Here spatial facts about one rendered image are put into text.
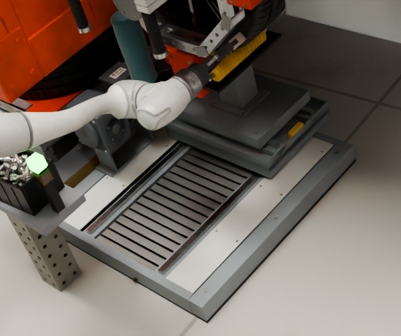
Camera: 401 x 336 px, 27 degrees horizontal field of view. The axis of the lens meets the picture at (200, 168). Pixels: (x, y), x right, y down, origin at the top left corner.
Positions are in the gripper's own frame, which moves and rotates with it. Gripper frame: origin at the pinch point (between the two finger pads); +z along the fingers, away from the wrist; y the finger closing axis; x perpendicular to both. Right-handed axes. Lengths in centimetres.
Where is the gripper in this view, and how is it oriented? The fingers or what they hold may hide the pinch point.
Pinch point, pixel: (235, 42)
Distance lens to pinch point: 259.7
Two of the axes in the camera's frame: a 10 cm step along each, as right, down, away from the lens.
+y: 3.5, -2.9, -8.9
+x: -6.8, -7.4, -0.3
